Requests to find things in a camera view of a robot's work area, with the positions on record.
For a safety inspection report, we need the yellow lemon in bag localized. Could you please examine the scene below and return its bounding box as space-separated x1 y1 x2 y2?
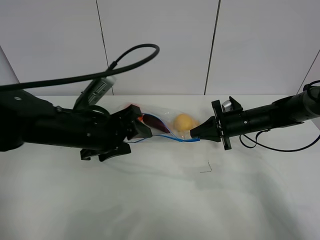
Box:
173 113 199 132

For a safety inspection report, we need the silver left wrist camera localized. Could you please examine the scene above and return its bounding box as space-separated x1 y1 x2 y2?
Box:
73 76 116 110

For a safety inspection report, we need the purple eggplant in bag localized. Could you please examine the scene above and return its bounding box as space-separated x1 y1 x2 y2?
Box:
142 114 170 134

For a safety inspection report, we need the thin black right cable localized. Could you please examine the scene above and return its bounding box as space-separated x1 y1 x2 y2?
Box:
239 79 320 152

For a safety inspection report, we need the clear zip bag blue seal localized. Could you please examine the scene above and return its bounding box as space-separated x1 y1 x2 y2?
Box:
124 104 200 144

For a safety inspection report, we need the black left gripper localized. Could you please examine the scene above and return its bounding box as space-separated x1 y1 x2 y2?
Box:
80 105 153 162

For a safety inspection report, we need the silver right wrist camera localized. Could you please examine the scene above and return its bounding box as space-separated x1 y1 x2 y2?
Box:
221 96 243 113

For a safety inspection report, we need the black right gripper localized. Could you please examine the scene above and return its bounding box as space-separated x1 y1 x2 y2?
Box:
190 100 247 150

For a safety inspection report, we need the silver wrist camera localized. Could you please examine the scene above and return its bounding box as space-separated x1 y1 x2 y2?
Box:
221 96 243 113
73 76 116 110

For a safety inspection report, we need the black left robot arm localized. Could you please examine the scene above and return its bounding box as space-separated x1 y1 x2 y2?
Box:
0 90 153 162

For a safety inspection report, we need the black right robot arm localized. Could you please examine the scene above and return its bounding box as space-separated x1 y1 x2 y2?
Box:
190 81 320 150

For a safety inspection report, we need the thick black cable loop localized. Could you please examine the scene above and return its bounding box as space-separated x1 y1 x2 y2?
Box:
0 43 161 92

